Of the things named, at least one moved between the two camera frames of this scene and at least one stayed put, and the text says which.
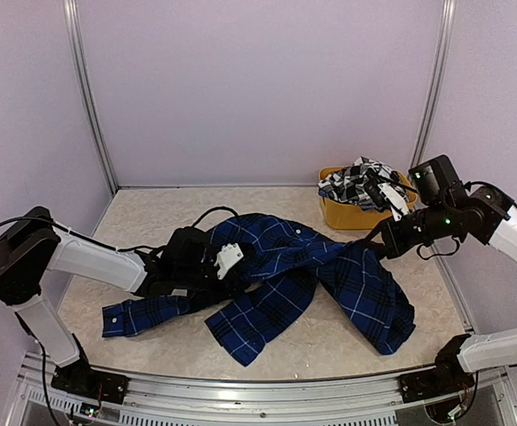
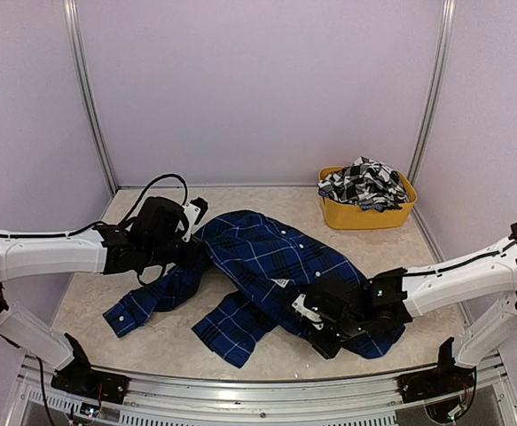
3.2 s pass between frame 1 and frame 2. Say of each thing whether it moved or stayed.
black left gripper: moved
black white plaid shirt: stayed
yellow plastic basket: stayed
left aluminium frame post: stayed
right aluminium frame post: stayed
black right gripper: moved
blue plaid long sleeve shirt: moved
